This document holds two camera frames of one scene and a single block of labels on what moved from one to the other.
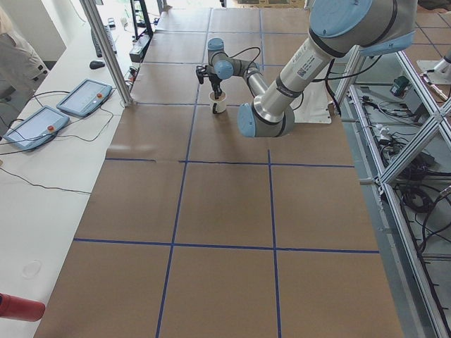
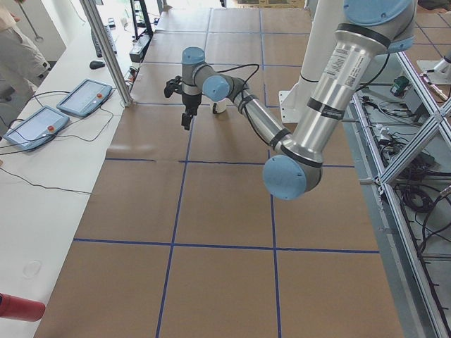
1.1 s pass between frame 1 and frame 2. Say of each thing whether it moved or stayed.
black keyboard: stayed
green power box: stayed
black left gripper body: moved
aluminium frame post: stayed
